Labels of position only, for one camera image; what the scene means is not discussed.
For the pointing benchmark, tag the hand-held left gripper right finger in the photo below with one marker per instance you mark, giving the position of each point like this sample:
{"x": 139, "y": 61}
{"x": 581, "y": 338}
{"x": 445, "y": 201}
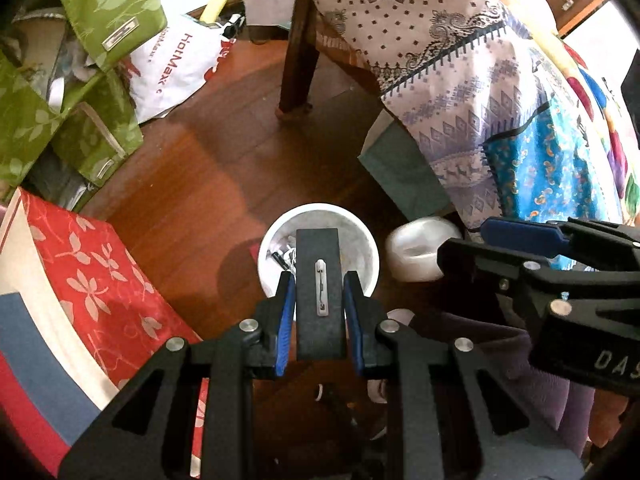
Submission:
{"x": 353, "y": 327}

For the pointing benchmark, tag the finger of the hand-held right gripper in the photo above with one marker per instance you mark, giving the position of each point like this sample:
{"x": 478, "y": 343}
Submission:
{"x": 525, "y": 235}
{"x": 480, "y": 262}

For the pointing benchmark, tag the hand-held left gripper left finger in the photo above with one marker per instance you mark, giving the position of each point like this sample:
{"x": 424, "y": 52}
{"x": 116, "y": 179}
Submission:
{"x": 285, "y": 327}

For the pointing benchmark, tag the black card with metal clip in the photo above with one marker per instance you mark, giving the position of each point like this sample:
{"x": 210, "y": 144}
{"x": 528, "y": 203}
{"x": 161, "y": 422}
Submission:
{"x": 310, "y": 310}

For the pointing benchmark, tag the white round bin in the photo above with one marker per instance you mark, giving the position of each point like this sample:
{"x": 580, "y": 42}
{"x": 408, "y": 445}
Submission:
{"x": 357, "y": 245}

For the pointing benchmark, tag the white round plastic container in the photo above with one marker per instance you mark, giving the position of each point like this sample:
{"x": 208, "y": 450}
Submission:
{"x": 415, "y": 255}

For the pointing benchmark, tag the colourful fleece blanket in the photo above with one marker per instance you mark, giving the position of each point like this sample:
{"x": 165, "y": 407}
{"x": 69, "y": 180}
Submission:
{"x": 595, "y": 95}

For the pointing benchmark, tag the red floral storage box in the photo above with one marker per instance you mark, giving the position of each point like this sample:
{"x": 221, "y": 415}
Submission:
{"x": 90, "y": 280}

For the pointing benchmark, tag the white plastic shopping bag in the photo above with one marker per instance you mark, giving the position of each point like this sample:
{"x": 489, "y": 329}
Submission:
{"x": 175, "y": 70}

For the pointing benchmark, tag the wooden bed frame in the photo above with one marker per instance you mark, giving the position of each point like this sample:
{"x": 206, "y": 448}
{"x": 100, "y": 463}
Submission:
{"x": 299, "y": 55}

